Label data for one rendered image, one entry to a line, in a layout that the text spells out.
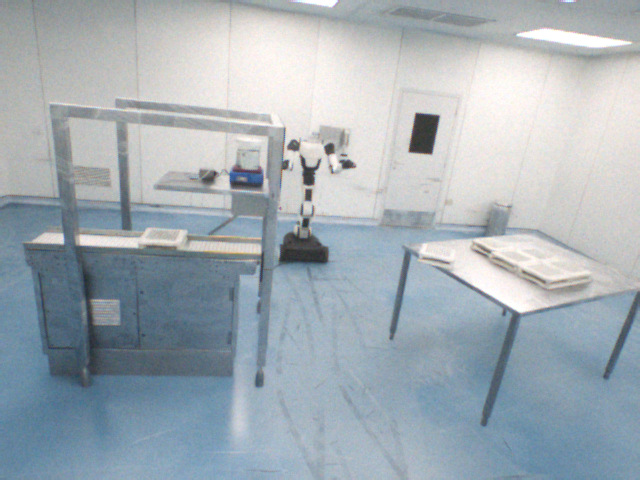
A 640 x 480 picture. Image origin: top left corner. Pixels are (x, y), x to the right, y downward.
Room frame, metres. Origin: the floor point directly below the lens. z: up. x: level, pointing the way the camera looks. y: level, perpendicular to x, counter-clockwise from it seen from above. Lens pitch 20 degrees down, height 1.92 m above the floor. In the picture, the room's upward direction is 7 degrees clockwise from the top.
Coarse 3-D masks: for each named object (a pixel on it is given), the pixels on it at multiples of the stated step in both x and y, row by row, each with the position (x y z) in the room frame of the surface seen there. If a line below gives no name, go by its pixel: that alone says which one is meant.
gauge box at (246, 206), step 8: (232, 200) 2.49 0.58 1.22; (240, 200) 2.50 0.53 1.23; (248, 200) 2.51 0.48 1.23; (256, 200) 2.52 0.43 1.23; (264, 200) 2.53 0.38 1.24; (232, 208) 2.49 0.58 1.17; (240, 208) 2.50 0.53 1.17; (248, 208) 2.51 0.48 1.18; (256, 208) 2.52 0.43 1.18; (264, 208) 2.53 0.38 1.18; (256, 216) 2.52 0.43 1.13; (264, 216) 2.53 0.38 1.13
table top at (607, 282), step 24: (456, 240) 3.33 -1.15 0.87; (504, 240) 3.50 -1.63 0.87; (528, 240) 3.59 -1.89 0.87; (456, 264) 2.76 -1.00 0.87; (480, 264) 2.82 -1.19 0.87; (576, 264) 3.08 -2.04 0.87; (600, 264) 3.15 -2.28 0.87; (480, 288) 2.39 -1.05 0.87; (504, 288) 2.43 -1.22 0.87; (528, 288) 2.48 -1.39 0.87; (552, 288) 2.52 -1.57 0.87; (576, 288) 2.58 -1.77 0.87; (600, 288) 2.63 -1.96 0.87; (624, 288) 2.68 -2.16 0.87; (528, 312) 2.15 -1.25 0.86
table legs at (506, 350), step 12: (408, 252) 3.04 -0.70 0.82; (408, 264) 3.05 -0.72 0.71; (396, 300) 3.05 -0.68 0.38; (636, 300) 2.85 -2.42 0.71; (396, 312) 3.04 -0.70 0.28; (504, 312) 3.74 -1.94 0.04; (636, 312) 2.84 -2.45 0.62; (396, 324) 3.05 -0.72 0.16; (516, 324) 2.15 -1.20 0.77; (624, 324) 2.86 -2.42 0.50; (624, 336) 2.84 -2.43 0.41; (504, 348) 2.16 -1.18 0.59; (504, 360) 2.15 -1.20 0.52; (612, 360) 2.85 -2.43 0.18; (492, 384) 2.17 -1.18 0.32; (492, 396) 2.15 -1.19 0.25; (492, 408) 2.16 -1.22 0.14
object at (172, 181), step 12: (168, 180) 2.28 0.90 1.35; (180, 180) 2.31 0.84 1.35; (192, 180) 2.34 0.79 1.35; (204, 180) 2.38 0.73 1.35; (216, 180) 2.42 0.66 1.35; (228, 180) 2.45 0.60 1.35; (264, 180) 2.57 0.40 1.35; (192, 192) 2.19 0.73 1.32; (204, 192) 2.20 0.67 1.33; (216, 192) 2.21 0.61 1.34; (228, 192) 2.22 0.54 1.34; (240, 192) 2.23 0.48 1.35; (252, 192) 2.24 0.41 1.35; (264, 192) 2.26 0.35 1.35
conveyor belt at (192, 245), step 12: (36, 240) 2.21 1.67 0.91; (48, 240) 2.23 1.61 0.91; (60, 240) 2.25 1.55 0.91; (84, 240) 2.30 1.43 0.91; (96, 240) 2.32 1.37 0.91; (108, 240) 2.34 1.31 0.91; (120, 240) 2.36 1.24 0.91; (132, 240) 2.38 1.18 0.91; (192, 240) 2.50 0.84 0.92; (24, 252) 2.11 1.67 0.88; (108, 252) 2.18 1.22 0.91; (240, 252) 2.40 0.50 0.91; (252, 252) 2.43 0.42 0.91
